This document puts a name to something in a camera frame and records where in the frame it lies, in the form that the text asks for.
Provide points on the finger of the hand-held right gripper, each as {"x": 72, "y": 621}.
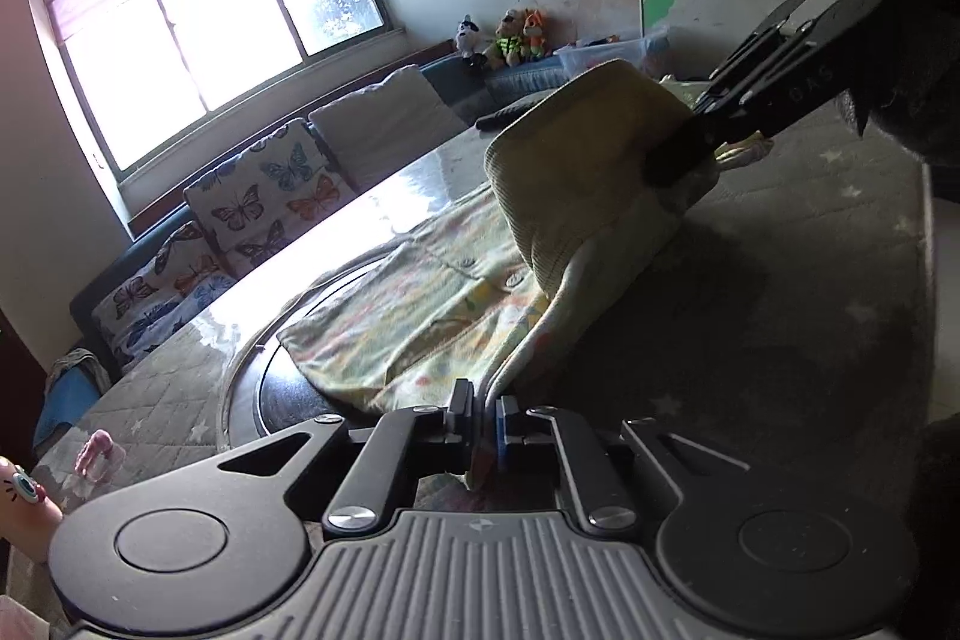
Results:
{"x": 679, "y": 156}
{"x": 750, "y": 40}

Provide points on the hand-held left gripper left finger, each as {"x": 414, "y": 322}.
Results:
{"x": 461, "y": 431}

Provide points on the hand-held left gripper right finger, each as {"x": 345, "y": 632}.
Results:
{"x": 501, "y": 442}

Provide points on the yellow patterned baby garment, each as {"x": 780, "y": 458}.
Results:
{"x": 585, "y": 160}

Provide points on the clear plastic storage box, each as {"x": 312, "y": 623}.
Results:
{"x": 600, "y": 57}

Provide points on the black round turntable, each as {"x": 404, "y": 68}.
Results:
{"x": 296, "y": 400}

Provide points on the dark blue sofa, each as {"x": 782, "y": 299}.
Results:
{"x": 517, "y": 78}

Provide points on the grey quilted star table cover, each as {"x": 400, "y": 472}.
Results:
{"x": 787, "y": 310}

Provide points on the orange fox plush toy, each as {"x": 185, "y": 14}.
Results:
{"x": 535, "y": 33}

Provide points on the yellow green plush toy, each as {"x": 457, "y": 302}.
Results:
{"x": 508, "y": 40}

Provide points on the black and white plush toy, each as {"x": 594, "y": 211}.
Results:
{"x": 469, "y": 40}

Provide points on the white cushion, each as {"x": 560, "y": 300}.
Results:
{"x": 382, "y": 123}

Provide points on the butterfly print cushion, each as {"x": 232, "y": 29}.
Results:
{"x": 161, "y": 295}
{"x": 262, "y": 197}

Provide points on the small pink toy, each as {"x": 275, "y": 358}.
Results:
{"x": 99, "y": 452}

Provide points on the blue cloth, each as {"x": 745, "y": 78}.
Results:
{"x": 64, "y": 389}

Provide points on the pink toy with eye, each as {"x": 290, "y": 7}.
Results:
{"x": 26, "y": 505}

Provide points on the window with purple blind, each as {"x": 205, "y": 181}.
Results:
{"x": 202, "y": 25}

